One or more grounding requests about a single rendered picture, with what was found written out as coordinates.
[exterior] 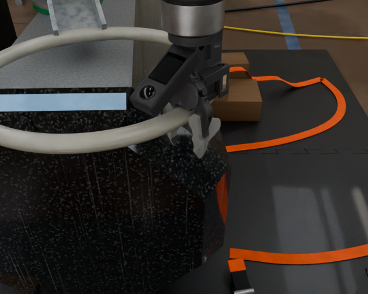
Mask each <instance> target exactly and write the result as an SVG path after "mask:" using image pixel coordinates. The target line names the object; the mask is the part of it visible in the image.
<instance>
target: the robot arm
mask: <svg viewBox="0 0 368 294"><path fill-rule="evenodd" d="M160 4H161V26H162V28H163V29H164V30H165V31H166V32H167V33H168V40H169V41H170V42H171V43H173V44H172V45H171V46H170V48H169V49H168V50H167V52H166V53H165V54H164V55H163V56H162V58H161V59H160V60H159V61H158V63H157V64H156V65H155V67H153V69H152V70H151V71H150V73H149V74H148V75H147V76H146V77H145V79H144V80H143V81H142V82H141V83H140V85H139V86H138V87H137V89H136V90H135V91H134V92H133V94H132V95H131V96H130V101H131V102H132V104H133V105H134V107H135V108H137V109H139V110H141V111H143V112H146V113H148V114H150V115H152V116H154V117H157V116H158V115H159V114H161V115H163V114H165V113H167V112H169V111H171V110H173V109H175V108H177V107H179V106H183V107H185V108H186V109H187V111H188V112H190V111H192V110H193V109H194V114H193V115H192V116H190V117H189V125H190V127H191V129H192V133H193V136H192V141H193V145H194V147H193V152H194V153H195V155H196V156H197V157H198V158H199V159H200V158H202V157H203V155H204V154H205V152H206V150H207V146H208V144H209V140H211V138H212V137H213V136H214V135H215V134H216V132H217V131H218V130H219V129H220V126H221V122H220V119H219V118H212V116H213V109H212V106H211V104H210V101H211V100H213V99H215V98H216V96H218V98H219V99H220V98H222V97H223V96H225V95H227V94H228V86H229V76H230V64H227V63H225V62H222V60H221V56H222V43H223V27H224V13H225V0H160ZM224 75H227V78H226V88H225V89H223V76H224ZM167 134H168V137H169V140H170V141H171V143H172V145H174V146H175V145H176V143H177V138H178V135H177V129H176V130H173V131H171V132H169V133H167Z"/></svg>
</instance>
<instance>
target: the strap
mask: <svg viewBox="0 0 368 294"><path fill-rule="evenodd" d="M235 71H245V73H246V74H247V75H248V76H249V77H250V78H251V79H256V80H257V81H269V80H280V81H284V82H286V83H288V84H289V85H292V86H295V87H301V86H307V85H312V84H314V83H318V82H322V83H323V84H324V85H325V86H326V87H328V88H329V89H330V90H331V91H332V92H333V94H334V95H335V97H336V99H337V102H338V108H337V111H336V113H335V115H334V116H333V117H332V118H331V119H330V120H328V121H327V122H325V123H324V124H322V125H320V126H318V127H315V128H313V129H310V130H308V131H304V132H301V133H298V134H294V135H291V136H287V137H283V138H279V139H273V140H270V141H263V142H255V143H246V144H241V145H231V146H226V150H227V152H235V151H244V150H250V149H259V148H266V147H270V146H276V145H281V144H286V143H289V142H294V141H298V140H300V139H304V138H307V137H310V136H313V135H316V134H319V133H320V132H323V131H325V130H327V129H329V128H331V127H333V126H334V125H335V124H337V123H338V122H339V121H340V120H341V119H342V117H343V116H344V114H345V110H346V103H345V99H344V97H343V95H342V93H341V92H340V91H339V90H338V89H337V88H336V87H335V86H334V85H333V84H331V83H330V82H329V81H328V80H326V79H325V78H323V79H321V78H320V77H318V78H315V79H311V80H307V81H304V82H299V83H290V82H287V81H285V80H283V79H281V78H279V77H278V76H260V77H253V76H250V74H249V73H248V72H247V71H246V70H245V69H244V68H242V67H239V66H236V67H231V68H230V72H235ZM363 256H368V244H365V245H362V246H357V247H352V248H346V249H342V250H336V251H328V252H322V253H309V254H279V253H267V252H261V251H252V250H243V249H237V248H230V258H234V259H239V258H243V259H244V260H249V261H258V262H263V263H274V264H320V263H331V262H336V261H343V260H349V259H353V258H358V257H363Z"/></svg>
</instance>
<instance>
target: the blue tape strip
mask: <svg viewBox="0 0 368 294"><path fill-rule="evenodd" d="M67 110H126V93H69V94H0V111H67Z"/></svg>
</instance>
